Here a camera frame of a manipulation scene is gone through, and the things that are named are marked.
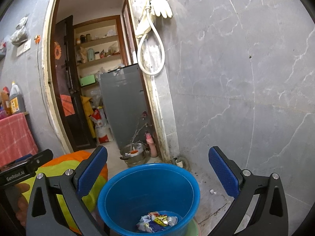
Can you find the dried branches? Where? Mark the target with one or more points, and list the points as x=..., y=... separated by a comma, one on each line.
x=140, y=127

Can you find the pink checked cloth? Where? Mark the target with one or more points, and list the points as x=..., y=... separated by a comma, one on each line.
x=14, y=137

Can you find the hanging clear plastic bag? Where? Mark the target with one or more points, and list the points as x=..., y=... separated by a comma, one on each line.
x=19, y=34

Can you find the person's left hand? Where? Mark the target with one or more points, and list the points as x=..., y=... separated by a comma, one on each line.
x=21, y=201

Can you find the metal pot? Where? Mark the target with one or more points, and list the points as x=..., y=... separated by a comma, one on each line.
x=134, y=154

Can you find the blue plastic bucket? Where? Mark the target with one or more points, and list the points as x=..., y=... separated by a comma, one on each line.
x=147, y=191

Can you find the green jar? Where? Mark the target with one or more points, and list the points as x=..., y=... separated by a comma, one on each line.
x=90, y=54

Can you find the green plastic basin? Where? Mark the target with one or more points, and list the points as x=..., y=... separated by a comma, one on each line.
x=195, y=228

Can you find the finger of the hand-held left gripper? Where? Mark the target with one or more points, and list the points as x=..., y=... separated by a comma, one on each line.
x=41, y=157

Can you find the white wall socket panel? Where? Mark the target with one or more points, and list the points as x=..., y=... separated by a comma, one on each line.
x=23, y=48

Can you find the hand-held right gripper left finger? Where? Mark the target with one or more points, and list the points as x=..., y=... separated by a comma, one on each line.
x=91, y=174

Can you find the pink bottle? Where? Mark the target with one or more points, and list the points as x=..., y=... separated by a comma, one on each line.
x=152, y=145

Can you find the large cooking oil jug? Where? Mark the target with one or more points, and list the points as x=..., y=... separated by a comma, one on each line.
x=16, y=100

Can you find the white and red sack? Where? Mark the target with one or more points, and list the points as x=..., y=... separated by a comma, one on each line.
x=102, y=127

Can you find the grey refrigerator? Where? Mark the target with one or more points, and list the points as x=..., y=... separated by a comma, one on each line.
x=123, y=108

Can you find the door frame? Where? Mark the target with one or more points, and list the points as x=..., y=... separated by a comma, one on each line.
x=48, y=78

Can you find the yellow bag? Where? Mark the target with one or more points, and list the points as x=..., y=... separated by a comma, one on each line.
x=87, y=113

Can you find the green box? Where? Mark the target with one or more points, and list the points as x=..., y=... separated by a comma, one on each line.
x=87, y=81

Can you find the orange wall hook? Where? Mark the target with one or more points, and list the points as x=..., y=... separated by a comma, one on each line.
x=37, y=39

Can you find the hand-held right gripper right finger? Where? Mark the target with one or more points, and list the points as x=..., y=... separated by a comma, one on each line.
x=224, y=174

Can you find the pile of wrappers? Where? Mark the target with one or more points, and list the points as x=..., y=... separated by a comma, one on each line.
x=157, y=222

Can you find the brown wooden door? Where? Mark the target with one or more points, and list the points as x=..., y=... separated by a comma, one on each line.
x=73, y=127

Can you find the white hanging plastic bag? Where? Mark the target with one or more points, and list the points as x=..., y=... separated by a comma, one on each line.
x=139, y=9

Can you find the wooden shelving unit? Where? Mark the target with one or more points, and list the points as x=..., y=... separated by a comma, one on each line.
x=119, y=29

